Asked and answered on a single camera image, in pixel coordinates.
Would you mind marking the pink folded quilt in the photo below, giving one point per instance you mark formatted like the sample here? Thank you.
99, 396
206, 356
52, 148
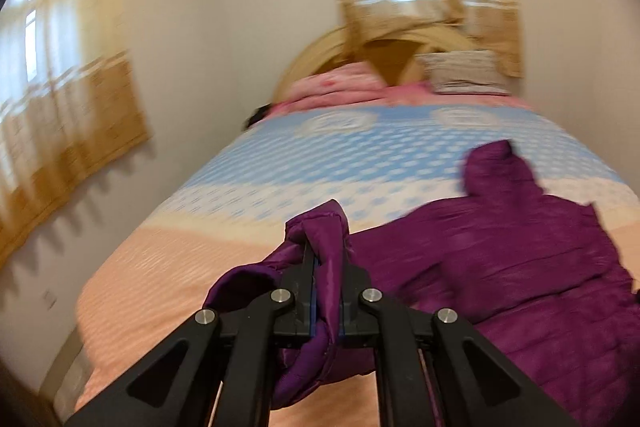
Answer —
330, 87

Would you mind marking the pink cloth under pillow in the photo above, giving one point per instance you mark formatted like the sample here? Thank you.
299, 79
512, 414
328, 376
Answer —
405, 91

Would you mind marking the beige side window curtain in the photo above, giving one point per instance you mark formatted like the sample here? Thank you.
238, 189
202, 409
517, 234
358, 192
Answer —
65, 82

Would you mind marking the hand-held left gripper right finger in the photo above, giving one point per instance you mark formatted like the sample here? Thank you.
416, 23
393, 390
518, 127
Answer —
357, 307

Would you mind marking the bed with patterned bedspread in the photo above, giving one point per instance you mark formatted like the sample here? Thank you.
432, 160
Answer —
300, 157

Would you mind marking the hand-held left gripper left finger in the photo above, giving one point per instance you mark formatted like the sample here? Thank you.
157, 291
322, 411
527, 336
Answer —
301, 302

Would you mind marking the purple puffer jacket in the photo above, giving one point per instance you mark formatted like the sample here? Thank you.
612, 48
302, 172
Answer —
500, 257

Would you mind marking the grey patterned pillow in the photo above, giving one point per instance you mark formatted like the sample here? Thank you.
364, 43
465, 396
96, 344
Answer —
465, 72

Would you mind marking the wooden arched headboard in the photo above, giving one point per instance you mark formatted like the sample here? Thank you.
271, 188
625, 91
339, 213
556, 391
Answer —
320, 52

